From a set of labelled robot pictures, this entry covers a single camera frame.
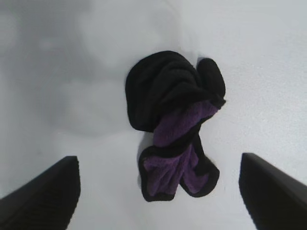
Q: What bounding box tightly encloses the black and purple cloth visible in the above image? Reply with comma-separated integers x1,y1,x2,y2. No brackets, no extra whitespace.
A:
124,49,226,203

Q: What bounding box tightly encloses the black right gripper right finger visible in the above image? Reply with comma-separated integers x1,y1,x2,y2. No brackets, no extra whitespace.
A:
238,152,307,230

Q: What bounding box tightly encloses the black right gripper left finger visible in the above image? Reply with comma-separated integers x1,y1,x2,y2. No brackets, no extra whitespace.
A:
0,155,81,230

